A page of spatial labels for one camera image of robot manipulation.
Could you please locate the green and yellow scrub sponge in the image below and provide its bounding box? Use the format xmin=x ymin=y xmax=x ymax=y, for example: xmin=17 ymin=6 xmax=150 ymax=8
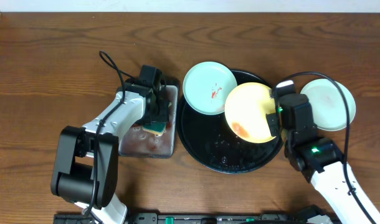
xmin=142 ymin=122 xmax=166 ymax=136

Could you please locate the yellow plate with ketchup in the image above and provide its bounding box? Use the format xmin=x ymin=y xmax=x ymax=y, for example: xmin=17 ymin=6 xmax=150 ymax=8
xmin=224 ymin=82 xmax=275 ymax=144

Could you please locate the pale green cleaned plate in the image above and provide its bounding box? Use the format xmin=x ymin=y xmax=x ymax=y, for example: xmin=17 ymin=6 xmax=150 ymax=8
xmin=300 ymin=78 xmax=346 ymax=131

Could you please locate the mint green plate with ketchup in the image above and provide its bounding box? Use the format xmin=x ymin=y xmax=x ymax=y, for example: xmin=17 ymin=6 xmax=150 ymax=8
xmin=183 ymin=62 xmax=237 ymax=115

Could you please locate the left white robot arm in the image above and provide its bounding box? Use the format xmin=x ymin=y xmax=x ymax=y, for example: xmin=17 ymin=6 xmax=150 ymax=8
xmin=50 ymin=82 xmax=173 ymax=223

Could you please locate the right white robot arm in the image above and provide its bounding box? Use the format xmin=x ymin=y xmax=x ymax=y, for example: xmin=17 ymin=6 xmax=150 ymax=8
xmin=267 ymin=93 xmax=380 ymax=223

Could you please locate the metal tray of soapy water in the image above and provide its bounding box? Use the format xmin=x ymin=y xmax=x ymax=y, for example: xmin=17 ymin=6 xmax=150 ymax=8
xmin=118 ymin=77 xmax=179 ymax=159

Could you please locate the round black serving tray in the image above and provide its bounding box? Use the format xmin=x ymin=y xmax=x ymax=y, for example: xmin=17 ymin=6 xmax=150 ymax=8
xmin=176 ymin=68 xmax=284 ymax=174

